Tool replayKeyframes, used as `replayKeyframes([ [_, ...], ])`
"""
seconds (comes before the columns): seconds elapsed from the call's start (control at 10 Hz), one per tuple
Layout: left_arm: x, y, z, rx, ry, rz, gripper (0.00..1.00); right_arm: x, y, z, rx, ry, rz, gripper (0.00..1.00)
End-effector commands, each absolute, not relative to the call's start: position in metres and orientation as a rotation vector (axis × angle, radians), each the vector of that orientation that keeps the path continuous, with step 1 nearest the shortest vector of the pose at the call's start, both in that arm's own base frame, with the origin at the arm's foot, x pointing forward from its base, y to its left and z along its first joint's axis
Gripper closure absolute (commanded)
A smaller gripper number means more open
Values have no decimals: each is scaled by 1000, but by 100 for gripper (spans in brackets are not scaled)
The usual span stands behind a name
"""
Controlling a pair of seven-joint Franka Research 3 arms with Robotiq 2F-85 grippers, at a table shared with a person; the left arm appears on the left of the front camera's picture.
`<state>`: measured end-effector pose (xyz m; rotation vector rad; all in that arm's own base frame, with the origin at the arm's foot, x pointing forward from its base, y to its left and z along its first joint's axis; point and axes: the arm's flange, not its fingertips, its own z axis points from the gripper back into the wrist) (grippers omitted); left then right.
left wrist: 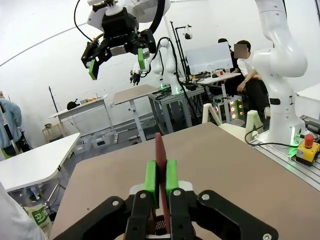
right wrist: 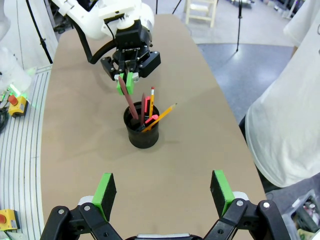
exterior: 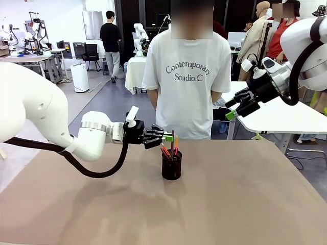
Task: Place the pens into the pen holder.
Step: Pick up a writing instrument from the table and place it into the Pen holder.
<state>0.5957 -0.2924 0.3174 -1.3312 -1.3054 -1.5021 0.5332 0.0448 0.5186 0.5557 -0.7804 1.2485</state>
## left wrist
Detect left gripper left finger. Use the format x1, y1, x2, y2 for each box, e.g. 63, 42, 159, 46
51, 159, 159, 240

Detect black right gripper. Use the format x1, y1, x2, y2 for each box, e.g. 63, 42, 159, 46
80, 8, 158, 82

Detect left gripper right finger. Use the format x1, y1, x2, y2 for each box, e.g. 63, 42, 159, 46
164, 158, 280, 240

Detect pink pen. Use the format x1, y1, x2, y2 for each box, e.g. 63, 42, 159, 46
154, 132, 173, 236

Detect black mesh pen holder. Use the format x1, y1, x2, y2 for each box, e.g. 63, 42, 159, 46
151, 215, 168, 236

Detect brown top standing desk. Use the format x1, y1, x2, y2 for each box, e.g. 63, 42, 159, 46
109, 83, 161, 143

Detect white desk with clutter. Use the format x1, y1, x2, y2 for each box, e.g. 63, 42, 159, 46
48, 93, 119, 141

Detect white computer monitor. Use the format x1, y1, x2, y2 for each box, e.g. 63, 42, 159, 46
183, 41, 235, 76

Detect computer with rgb fans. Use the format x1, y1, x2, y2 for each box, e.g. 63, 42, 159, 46
217, 96, 245, 121

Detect small wooden stool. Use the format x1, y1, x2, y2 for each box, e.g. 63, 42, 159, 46
41, 123, 63, 143

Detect white office desk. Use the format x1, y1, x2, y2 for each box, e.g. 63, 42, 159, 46
197, 72, 243, 123

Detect seated person in black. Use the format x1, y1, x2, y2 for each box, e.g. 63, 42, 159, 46
217, 37, 239, 74

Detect white bag with green print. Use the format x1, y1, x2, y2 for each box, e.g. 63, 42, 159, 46
23, 202, 54, 231

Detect white side table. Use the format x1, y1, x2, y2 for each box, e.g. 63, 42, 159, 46
0, 132, 81, 193

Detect seated person in white shirt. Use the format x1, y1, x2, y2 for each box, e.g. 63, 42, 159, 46
233, 39, 271, 119

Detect yellow emergency stop box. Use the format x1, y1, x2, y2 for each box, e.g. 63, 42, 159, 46
296, 133, 320, 168

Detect person in white t-shirt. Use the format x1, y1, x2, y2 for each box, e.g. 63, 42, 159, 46
0, 179, 48, 240

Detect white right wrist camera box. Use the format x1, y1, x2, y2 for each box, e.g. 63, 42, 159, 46
86, 0, 107, 33

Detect thin black camera cable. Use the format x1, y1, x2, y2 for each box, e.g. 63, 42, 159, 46
73, 0, 95, 42

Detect right arm black hose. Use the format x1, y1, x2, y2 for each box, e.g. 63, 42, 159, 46
149, 0, 168, 35

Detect aluminium frame robot table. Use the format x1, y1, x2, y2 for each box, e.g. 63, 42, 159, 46
147, 86, 206, 134

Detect white a-frame support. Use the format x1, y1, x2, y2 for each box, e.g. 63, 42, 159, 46
244, 109, 266, 145
201, 102, 224, 126

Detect black tripod with camera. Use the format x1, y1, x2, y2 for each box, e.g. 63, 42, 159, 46
169, 21, 194, 84

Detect black cable on base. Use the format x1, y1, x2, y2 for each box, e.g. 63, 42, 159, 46
244, 123, 305, 148

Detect aluminium base plate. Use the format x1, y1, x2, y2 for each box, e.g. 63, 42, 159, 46
251, 113, 320, 191

